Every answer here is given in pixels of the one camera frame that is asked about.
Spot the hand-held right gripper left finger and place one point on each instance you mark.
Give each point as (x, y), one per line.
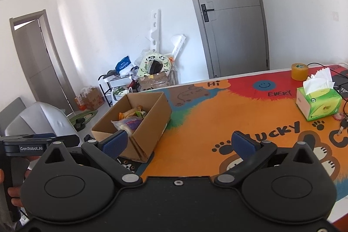
(115, 143)

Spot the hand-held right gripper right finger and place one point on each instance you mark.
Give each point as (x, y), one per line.
(243, 145)

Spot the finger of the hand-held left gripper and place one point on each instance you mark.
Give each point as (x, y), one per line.
(40, 135)
(65, 140)

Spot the purple bread packet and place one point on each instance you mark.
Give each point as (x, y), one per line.
(127, 126)

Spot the clear cracker packet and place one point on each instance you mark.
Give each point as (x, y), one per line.
(127, 113)

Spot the green and blue snack packet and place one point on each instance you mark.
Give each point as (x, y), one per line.
(140, 113)

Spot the person's left hand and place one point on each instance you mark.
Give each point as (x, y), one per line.
(15, 196)

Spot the white chair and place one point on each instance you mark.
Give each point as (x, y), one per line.
(46, 120)

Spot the green rug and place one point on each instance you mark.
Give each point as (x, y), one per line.
(87, 116)

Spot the grey sofa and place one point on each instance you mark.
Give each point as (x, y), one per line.
(11, 115)

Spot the colourful cartoon table mat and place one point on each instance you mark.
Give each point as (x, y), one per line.
(217, 117)

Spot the small printed cardboard box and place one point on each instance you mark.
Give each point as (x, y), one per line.
(92, 100)

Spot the white plastic bag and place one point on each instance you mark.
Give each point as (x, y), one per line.
(121, 92)

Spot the black shoe rack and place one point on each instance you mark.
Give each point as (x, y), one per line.
(104, 90)

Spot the brown grey door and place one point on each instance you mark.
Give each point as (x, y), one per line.
(40, 63)

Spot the taped cardboard box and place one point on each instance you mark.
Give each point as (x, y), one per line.
(157, 82)

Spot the blue plastic bag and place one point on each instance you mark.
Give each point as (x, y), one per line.
(123, 64)

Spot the panda print toilet seat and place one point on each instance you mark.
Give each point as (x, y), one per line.
(144, 66)

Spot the green tissue box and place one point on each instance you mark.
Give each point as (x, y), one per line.
(318, 104)

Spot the yellow tape roll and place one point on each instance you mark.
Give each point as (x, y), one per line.
(299, 72)

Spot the bunch of keys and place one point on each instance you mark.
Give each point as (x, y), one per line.
(341, 126)

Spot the black charger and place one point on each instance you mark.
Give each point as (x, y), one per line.
(341, 85)

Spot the short white board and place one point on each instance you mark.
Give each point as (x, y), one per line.
(178, 44)

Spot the tall white board with holes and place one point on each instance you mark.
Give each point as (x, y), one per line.
(154, 31)

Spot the white wall outlet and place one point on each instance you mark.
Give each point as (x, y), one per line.
(335, 16)

